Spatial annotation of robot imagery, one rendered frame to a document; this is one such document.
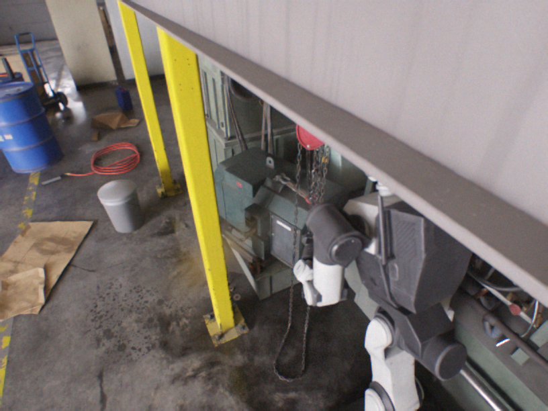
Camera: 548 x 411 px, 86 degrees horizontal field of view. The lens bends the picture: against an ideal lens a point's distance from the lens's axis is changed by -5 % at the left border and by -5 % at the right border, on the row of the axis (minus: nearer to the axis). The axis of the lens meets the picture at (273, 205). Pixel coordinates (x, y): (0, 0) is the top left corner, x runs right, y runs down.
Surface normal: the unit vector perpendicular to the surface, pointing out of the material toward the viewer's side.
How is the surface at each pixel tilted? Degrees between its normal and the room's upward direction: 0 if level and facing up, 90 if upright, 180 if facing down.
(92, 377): 0
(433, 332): 20
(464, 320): 0
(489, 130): 90
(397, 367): 62
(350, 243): 85
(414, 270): 88
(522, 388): 90
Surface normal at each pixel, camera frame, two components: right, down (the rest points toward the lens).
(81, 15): 0.46, 0.54
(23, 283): -0.04, -0.77
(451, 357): 0.33, 0.18
